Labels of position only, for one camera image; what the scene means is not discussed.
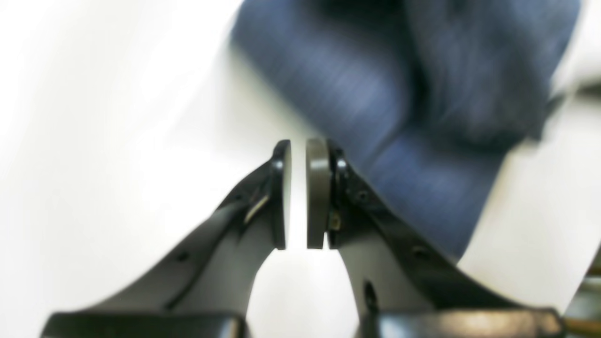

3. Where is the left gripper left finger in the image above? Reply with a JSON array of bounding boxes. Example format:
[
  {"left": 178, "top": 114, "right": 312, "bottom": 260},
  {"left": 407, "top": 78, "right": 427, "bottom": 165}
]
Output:
[{"left": 42, "top": 140, "right": 290, "bottom": 338}]

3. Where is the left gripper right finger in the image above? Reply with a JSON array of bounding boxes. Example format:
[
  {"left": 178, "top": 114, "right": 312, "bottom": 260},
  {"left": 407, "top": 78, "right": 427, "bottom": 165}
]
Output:
[{"left": 306, "top": 139, "right": 565, "bottom": 338}]

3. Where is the navy blue T-shirt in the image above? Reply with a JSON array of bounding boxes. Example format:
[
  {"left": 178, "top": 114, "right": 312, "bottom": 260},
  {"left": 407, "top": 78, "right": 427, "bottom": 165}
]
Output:
[{"left": 231, "top": 0, "right": 581, "bottom": 261}]

